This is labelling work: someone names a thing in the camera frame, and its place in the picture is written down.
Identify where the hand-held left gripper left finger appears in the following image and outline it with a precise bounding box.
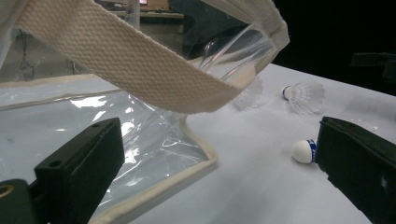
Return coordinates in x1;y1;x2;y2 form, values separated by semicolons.
34;117;125;224

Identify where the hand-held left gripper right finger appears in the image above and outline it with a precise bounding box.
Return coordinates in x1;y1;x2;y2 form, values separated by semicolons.
315;116;396;224

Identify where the white shuttlecock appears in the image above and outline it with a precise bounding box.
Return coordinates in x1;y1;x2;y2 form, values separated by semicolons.
281;80;326;116
291;139;318;164

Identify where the clear plastic bag beige trim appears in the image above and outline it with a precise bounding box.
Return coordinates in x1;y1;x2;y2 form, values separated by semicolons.
0;0;290;224

